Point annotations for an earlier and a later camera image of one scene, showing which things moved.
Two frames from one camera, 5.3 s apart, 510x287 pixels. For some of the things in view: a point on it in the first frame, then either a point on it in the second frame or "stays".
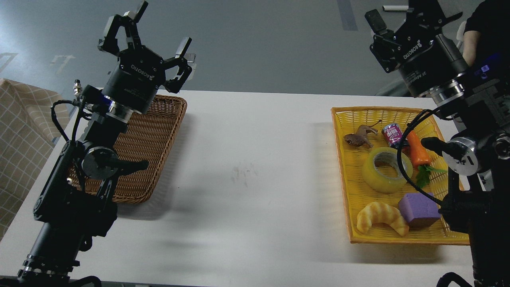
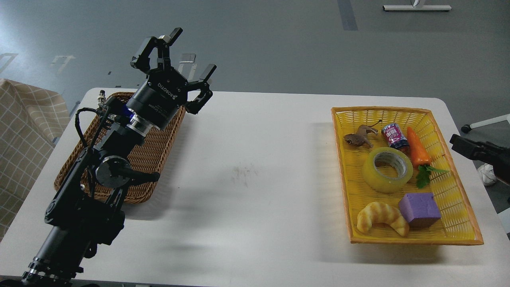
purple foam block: x=420 y=209 stays
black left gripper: x=133 y=82 to x=158 y=99
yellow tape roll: x=389 y=156 stays
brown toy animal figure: x=357 y=139 stays
